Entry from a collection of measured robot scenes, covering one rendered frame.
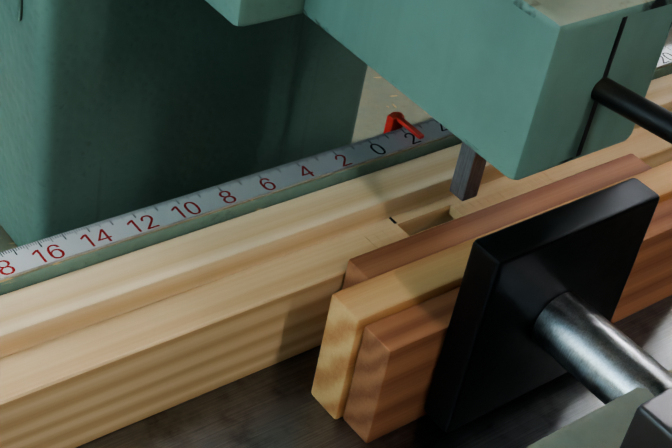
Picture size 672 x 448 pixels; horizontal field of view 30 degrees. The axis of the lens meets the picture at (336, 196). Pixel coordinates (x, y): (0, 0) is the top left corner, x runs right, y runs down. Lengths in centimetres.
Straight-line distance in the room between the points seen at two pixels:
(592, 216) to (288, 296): 12
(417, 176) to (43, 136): 20
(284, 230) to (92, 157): 18
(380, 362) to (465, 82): 11
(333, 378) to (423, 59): 13
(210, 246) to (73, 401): 8
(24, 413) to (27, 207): 24
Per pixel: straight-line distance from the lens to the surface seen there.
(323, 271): 51
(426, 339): 48
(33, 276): 47
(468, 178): 54
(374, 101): 88
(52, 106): 64
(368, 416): 49
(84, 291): 47
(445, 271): 50
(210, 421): 50
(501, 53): 46
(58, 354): 46
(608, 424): 45
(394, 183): 55
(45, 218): 68
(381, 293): 48
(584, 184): 59
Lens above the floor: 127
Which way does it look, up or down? 36 degrees down
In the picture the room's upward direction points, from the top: 12 degrees clockwise
